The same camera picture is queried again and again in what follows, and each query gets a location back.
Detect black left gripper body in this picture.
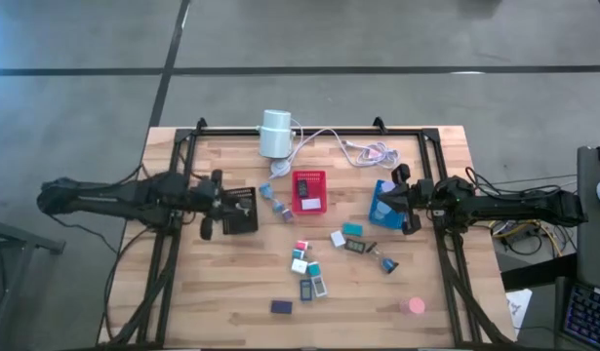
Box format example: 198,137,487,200
191,178,218,220

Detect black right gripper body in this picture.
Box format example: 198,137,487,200
415,177,447,219

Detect pink sand timer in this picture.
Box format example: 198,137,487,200
399,296,426,316

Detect blue plastic basket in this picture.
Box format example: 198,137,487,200
367,178,411,231

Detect black plastic basket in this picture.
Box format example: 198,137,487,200
220,186,260,236

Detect white cylindrical lamp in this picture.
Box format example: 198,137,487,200
258,109,295,160

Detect red plastic basket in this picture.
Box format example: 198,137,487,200
291,170,329,216

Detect black beam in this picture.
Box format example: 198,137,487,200
501,253,579,293

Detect white paper sheet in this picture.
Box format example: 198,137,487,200
505,289,534,337

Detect dark grey side desk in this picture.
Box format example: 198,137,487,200
575,145,600,293

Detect grey metal stand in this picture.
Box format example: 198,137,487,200
0,213,66,351

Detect backlit black keyboard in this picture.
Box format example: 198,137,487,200
561,280,600,351

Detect coiled white cable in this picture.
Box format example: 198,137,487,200
288,126,401,170

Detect black metal table frame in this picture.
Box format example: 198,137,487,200
98,116,514,350

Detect tangle of floor cables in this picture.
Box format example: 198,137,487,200
489,173,580,257

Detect white lamp cable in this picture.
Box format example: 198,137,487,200
284,118,306,166

